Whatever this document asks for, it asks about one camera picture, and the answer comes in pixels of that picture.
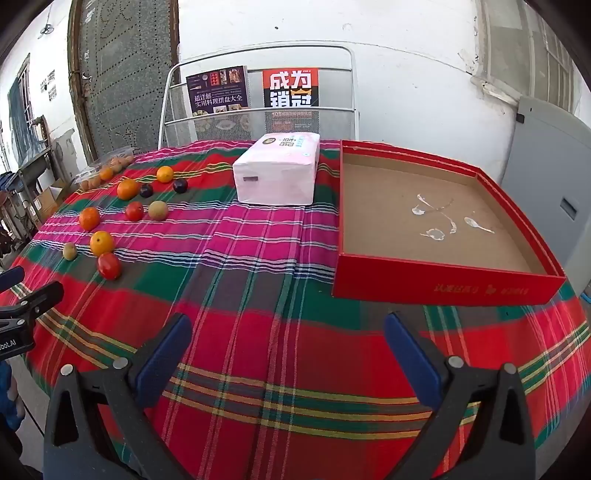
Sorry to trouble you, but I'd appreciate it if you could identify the barred window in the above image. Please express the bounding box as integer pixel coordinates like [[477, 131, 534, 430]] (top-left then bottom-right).
[[485, 0, 580, 116]]

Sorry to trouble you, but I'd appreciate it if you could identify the red cardboard box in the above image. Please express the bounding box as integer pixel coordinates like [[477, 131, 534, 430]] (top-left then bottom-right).
[[331, 140, 567, 306]]

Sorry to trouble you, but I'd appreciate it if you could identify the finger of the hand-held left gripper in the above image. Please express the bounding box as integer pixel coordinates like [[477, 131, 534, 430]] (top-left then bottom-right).
[[0, 281, 65, 321], [0, 265, 26, 294]]

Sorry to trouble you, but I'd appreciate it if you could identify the pink white tissue pack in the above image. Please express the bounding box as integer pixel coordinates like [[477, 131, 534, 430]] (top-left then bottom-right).
[[232, 132, 321, 206]]

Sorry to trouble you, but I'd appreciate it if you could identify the orange black book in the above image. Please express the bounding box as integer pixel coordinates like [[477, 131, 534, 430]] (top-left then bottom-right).
[[262, 68, 320, 134]]

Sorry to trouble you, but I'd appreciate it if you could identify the cardboard box orange print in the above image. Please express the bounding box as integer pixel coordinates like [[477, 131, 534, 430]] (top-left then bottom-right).
[[33, 189, 61, 220]]

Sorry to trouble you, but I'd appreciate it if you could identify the purple cookbook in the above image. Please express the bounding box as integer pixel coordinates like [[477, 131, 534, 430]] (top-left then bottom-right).
[[186, 65, 254, 139]]

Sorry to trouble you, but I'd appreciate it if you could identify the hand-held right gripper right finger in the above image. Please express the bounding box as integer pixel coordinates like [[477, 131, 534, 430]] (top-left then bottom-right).
[[384, 311, 536, 480]]

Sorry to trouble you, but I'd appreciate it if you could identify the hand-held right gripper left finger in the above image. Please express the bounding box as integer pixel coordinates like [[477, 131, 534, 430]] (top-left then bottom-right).
[[43, 313, 193, 480]]

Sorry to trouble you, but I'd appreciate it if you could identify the white wire rack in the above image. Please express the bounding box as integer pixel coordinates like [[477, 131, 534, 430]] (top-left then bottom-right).
[[158, 45, 360, 147]]

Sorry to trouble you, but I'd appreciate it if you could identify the rusty metal machine stand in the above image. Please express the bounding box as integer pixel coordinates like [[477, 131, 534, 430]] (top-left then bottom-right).
[[0, 115, 54, 241]]

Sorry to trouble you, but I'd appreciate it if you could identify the window with blue curtain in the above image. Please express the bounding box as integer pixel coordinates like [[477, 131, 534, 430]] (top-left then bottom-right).
[[7, 53, 35, 162]]

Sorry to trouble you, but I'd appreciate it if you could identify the person's left hand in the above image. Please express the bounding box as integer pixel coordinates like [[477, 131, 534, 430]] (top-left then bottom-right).
[[0, 362, 21, 429]]

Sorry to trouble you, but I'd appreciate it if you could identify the grey metal cabinet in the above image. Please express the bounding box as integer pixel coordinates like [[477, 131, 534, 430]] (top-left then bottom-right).
[[501, 95, 591, 282]]

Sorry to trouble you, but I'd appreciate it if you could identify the studded grey metal door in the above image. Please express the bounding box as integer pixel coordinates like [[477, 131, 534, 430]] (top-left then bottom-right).
[[68, 0, 181, 158]]

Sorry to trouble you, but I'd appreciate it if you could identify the clear plastic container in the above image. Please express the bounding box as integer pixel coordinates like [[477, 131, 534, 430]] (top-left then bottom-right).
[[74, 146, 136, 191]]

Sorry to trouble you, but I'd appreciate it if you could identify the red green plaid tablecloth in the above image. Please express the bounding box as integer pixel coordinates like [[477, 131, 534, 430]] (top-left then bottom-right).
[[9, 138, 591, 480]]

